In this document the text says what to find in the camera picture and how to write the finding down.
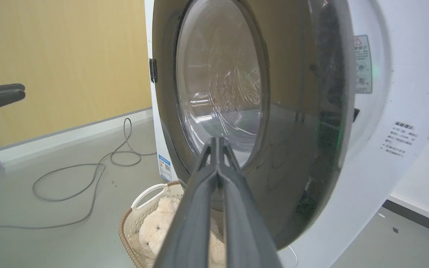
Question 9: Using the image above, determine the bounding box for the white washing machine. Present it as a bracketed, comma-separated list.
[151, 0, 429, 268]

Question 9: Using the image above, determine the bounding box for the grey warning sticker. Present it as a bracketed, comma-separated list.
[353, 35, 373, 95]

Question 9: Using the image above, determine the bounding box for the thin white cable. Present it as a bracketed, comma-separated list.
[287, 245, 299, 268]

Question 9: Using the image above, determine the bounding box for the white text sticker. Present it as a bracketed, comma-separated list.
[380, 121, 420, 159]

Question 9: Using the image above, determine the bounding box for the black door hinge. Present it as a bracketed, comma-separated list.
[149, 58, 158, 84]

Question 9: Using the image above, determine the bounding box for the grey floor cable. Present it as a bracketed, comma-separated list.
[0, 117, 158, 236]

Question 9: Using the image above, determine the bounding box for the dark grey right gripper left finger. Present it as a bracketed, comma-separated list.
[154, 137, 219, 268]

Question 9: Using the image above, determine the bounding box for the yellow wooden partition board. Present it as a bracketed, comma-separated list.
[0, 0, 153, 156]

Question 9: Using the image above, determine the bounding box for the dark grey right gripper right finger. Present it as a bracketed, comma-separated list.
[219, 137, 283, 268]

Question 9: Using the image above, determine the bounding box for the white laundry basket brown rim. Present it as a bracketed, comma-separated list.
[118, 180, 227, 268]

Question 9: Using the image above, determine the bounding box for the white washing machine body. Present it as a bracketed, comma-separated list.
[144, 0, 180, 183]

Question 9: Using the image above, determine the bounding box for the cream teddy bear plush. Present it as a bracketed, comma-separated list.
[138, 196, 226, 268]

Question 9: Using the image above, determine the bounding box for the blue energy label sticker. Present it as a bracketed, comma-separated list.
[158, 154, 172, 182]

